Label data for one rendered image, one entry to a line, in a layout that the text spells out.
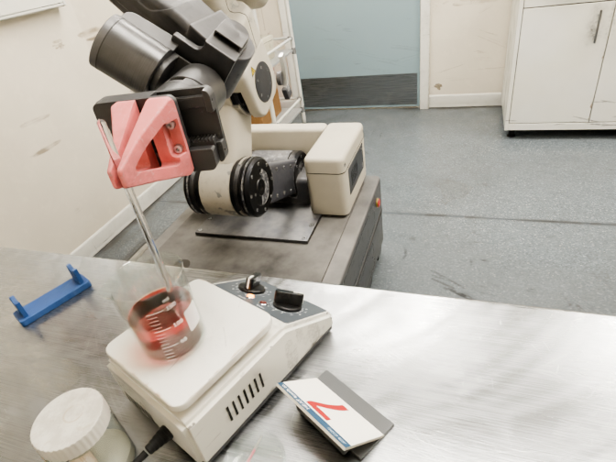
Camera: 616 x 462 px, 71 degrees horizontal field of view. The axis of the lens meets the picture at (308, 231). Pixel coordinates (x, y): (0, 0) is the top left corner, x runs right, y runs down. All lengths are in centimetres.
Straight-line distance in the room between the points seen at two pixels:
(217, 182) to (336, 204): 40
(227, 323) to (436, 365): 22
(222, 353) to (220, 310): 6
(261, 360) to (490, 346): 24
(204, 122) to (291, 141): 121
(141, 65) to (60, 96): 179
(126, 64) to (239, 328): 27
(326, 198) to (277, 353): 98
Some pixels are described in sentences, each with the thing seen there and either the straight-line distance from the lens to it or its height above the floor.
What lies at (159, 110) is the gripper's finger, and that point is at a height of 104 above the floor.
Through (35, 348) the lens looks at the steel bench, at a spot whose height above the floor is 75.
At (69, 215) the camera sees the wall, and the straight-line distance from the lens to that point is 225.
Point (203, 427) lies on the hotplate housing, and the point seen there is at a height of 80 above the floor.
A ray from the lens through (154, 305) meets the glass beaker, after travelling 37.
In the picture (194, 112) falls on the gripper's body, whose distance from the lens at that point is 40.
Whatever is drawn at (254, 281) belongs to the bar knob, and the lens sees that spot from 51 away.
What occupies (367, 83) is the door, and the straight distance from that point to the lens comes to 334.
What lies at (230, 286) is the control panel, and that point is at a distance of 52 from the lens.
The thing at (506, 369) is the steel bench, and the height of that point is 75.
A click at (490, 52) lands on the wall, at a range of 323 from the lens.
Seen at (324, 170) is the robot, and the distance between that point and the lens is 133.
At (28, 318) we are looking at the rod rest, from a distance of 71.
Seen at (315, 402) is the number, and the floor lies 78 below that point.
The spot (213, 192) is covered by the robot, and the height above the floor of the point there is 60.
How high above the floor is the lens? 113
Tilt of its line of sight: 34 degrees down
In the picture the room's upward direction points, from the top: 10 degrees counter-clockwise
